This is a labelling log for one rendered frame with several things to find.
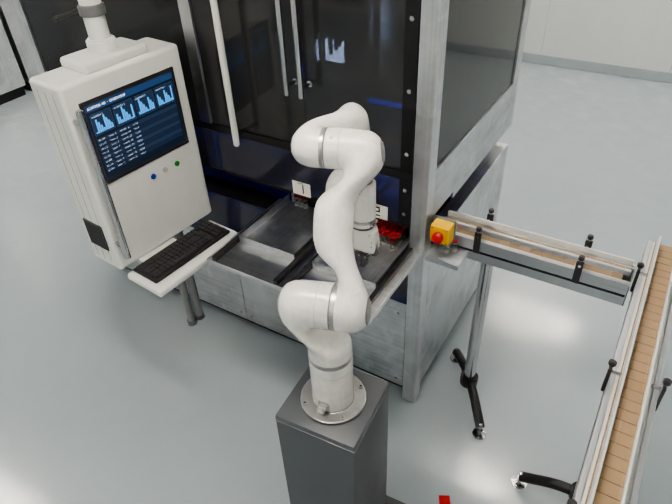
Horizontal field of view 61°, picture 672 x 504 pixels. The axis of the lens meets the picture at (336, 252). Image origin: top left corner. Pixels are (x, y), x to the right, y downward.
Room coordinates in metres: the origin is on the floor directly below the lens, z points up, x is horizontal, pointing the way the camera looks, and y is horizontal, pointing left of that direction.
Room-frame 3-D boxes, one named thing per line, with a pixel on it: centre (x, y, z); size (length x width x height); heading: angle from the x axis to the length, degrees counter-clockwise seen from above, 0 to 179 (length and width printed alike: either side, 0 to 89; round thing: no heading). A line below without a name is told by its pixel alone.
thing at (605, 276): (1.62, -0.70, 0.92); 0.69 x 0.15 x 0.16; 57
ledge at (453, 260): (1.68, -0.42, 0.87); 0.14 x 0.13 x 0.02; 147
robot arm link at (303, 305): (1.06, 0.06, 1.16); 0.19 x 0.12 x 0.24; 76
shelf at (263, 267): (1.72, 0.07, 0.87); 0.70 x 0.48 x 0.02; 57
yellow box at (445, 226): (1.65, -0.39, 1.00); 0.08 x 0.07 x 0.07; 147
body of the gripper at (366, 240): (1.53, -0.09, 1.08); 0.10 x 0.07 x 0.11; 57
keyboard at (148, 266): (1.86, 0.62, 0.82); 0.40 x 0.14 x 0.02; 142
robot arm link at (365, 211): (1.54, -0.09, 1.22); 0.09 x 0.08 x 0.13; 76
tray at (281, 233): (1.87, 0.17, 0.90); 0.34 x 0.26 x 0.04; 147
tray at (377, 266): (1.69, -0.11, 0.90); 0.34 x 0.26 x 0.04; 147
